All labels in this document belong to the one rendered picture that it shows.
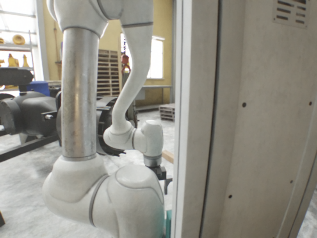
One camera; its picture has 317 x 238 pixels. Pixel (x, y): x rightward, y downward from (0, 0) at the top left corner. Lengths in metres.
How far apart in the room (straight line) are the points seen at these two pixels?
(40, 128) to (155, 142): 1.60
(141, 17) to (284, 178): 0.51
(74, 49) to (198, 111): 0.39
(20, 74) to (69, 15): 3.17
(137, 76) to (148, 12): 0.19
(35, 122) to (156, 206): 1.86
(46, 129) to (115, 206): 1.67
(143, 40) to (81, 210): 0.51
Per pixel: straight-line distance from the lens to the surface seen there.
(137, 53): 0.51
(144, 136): 0.67
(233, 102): 0.24
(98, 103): 1.29
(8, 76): 3.66
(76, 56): 0.49
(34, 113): 2.09
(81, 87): 0.47
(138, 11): 0.48
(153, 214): 0.44
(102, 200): 0.46
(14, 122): 2.27
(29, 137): 3.78
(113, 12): 0.51
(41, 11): 5.97
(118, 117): 0.66
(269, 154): 0.33
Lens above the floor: 1.23
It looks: 13 degrees down
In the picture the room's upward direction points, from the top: straight up
